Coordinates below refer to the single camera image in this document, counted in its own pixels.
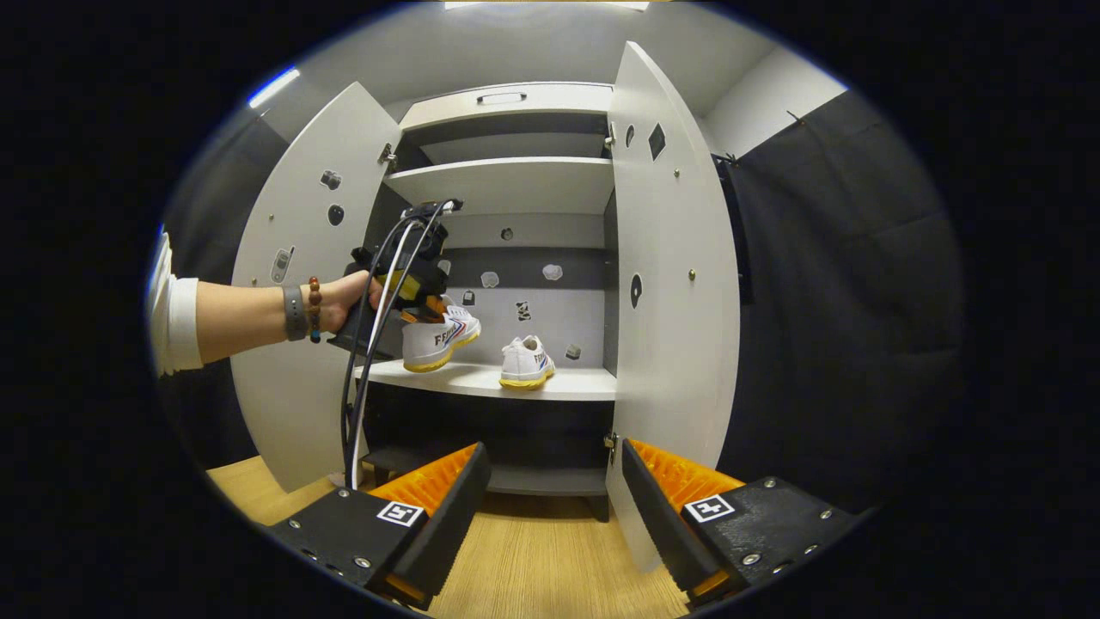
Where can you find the white shoe cabinet door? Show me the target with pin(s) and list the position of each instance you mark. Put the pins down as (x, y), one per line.
(670, 344)
(292, 413)

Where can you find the ceiling light strip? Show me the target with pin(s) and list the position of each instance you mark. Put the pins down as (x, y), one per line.
(275, 86)

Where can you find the white striped shoe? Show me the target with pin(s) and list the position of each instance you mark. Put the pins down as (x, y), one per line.
(430, 344)
(524, 365)

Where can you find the grey wristband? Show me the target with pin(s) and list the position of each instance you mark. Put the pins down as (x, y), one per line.
(295, 314)

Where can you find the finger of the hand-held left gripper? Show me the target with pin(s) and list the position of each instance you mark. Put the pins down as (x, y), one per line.
(425, 305)

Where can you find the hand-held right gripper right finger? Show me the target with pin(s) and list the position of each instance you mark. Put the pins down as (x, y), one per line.
(657, 524)

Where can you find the black backdrop cloth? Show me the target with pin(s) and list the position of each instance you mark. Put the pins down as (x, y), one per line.
(842, 301)

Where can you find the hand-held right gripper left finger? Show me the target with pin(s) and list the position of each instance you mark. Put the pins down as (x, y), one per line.
(451, 524)

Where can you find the white cabinet drawer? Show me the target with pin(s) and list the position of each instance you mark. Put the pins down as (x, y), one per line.
(559, 101)

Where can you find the white cabinet shelf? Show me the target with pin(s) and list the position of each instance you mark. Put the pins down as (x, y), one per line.
(584, 384)
(516, 185)

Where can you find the ceiling light panel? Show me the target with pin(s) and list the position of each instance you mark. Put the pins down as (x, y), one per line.
(550, 4)

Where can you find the white shoe cabinet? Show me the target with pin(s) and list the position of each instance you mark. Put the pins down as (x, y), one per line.
(584, 318)

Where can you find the white shirt sleeve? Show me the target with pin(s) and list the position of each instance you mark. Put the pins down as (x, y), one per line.
(180, 327)

